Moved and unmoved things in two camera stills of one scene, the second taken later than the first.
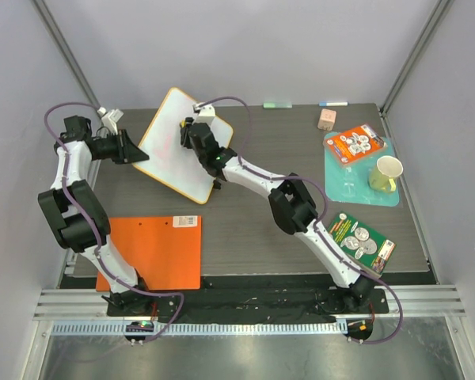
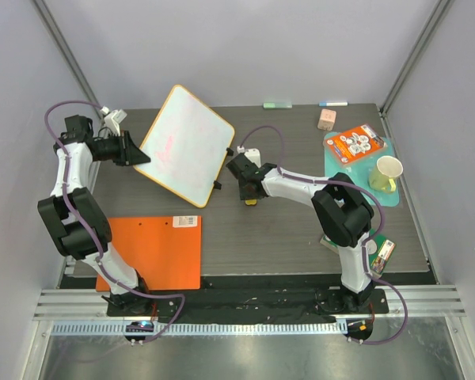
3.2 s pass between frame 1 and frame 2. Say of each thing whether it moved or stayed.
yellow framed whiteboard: stayed
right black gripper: moved
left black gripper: stayed
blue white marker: stayed
